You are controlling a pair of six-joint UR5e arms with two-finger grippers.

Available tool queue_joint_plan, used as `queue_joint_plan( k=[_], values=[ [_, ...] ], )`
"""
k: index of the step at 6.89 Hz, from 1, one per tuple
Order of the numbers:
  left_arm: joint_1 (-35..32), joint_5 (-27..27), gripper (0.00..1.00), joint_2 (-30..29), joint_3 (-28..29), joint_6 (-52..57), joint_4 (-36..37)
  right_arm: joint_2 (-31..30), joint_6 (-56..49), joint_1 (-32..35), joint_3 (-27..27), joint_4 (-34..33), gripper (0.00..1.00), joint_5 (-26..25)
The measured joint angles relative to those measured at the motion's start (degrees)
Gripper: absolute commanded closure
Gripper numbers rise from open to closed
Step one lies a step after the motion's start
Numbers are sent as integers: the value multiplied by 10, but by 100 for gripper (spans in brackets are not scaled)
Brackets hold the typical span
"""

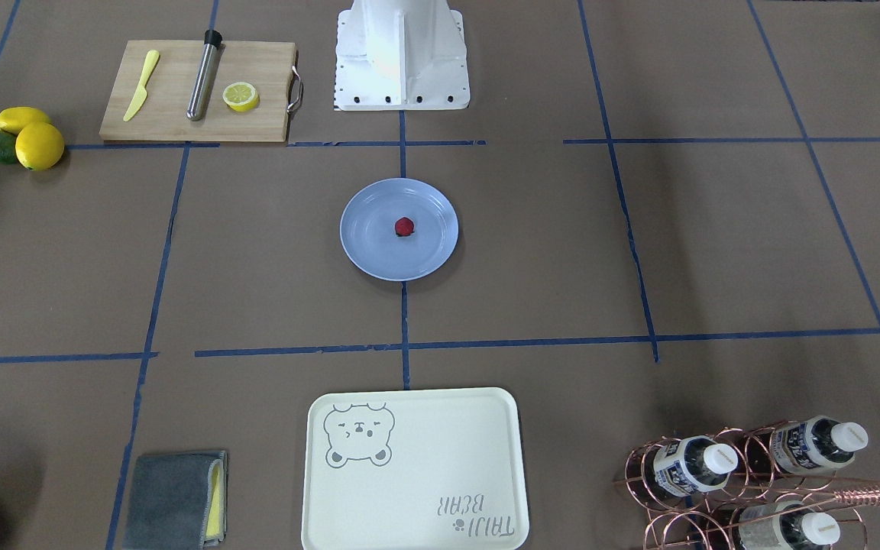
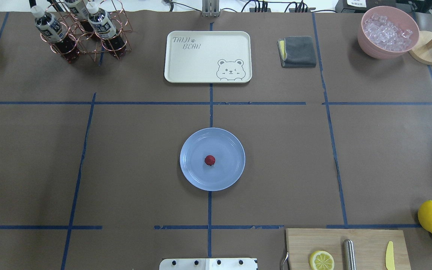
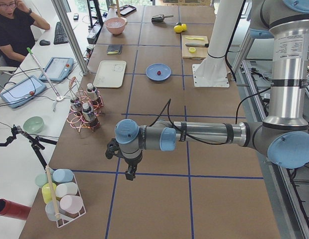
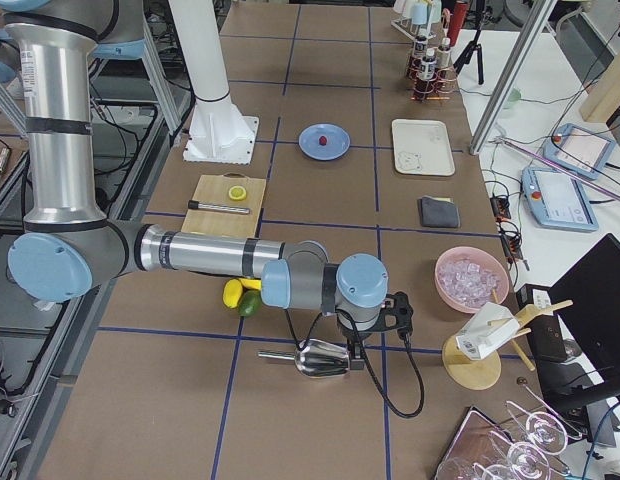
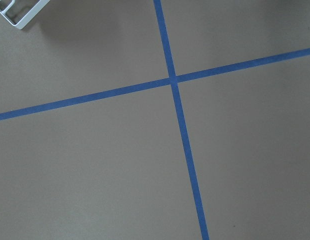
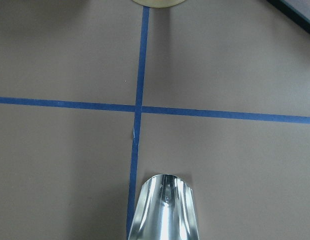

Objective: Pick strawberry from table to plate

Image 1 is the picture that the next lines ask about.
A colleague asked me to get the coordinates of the red strawberry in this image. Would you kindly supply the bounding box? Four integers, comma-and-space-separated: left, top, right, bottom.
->
393, 217, 416, 238

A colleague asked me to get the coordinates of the yellow plastic knife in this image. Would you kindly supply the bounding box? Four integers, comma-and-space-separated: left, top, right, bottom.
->
122, 50, 160, 122

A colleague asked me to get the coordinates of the copper wire bottle rack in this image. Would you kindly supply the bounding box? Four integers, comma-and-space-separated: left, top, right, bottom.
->
612, 420, 871, 549

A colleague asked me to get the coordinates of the copper twisted bar spoon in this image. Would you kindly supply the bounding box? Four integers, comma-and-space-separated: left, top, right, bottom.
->
715, 481, 880, 509

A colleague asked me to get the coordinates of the lemon half slice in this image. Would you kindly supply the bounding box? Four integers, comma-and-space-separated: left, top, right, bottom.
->
222, 82, 260, 112

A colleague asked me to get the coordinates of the grey folded cloth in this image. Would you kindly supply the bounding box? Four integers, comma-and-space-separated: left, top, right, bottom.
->
122, 449, 229, 549

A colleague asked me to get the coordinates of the cream bear tray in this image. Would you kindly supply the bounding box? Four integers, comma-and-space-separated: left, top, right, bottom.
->
301, 387, 530, 549

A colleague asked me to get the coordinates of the blue plate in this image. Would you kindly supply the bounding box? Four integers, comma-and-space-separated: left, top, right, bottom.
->
339, 178, 460, 282

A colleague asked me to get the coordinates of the bottle white cap lower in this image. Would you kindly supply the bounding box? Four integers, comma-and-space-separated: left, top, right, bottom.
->
736, 500, 842, 549

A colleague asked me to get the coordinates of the yellow lemon round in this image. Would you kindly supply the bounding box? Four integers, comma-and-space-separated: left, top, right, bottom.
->
15, 121, 66, 171

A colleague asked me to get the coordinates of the yellow sponge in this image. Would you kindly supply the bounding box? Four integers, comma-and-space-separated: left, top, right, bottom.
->
205, 461, 225, 545

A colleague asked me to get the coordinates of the bottle white cap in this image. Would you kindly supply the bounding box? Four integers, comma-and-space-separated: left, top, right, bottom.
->
736, 500, 842, 549
650, 436, 739, 498
768, 416, 869, 476

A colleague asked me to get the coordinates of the steel cylinder muddler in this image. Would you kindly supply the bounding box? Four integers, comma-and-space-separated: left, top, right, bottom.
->
186, 29, 223, 121

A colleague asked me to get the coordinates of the yellow lemon upper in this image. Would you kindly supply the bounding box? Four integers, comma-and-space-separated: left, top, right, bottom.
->
0, 105, 52, 136

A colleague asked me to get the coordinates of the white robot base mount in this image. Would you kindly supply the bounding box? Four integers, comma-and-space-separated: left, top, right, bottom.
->
333, 1, 471, 112

